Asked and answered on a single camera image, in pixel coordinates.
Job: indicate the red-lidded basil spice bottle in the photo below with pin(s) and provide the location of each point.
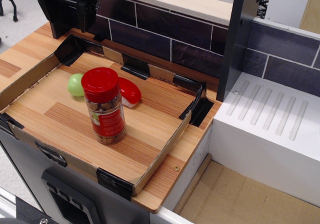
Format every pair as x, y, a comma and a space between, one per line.
103, 99

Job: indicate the cardboard fence with black tape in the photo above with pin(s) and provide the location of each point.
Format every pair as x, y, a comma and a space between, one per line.
163, 129

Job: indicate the green toy pear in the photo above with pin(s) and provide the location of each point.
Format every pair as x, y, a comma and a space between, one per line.
74, 85

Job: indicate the red toy cheese wedge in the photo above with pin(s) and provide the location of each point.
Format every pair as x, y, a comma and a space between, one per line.
130, 93

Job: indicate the light wooden upper shelf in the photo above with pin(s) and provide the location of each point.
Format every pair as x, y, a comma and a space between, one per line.
216, 11

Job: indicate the grey toy oven front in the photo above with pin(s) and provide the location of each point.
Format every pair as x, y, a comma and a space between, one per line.
65, 195

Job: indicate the white ridged drainboard sink unit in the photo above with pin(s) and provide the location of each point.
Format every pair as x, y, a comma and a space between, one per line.
268, 127

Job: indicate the dark left cabinet post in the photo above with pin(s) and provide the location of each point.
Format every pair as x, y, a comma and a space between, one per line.
64, 19

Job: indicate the dark grey cabinet post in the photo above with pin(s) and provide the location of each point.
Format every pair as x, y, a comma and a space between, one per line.
242, 16

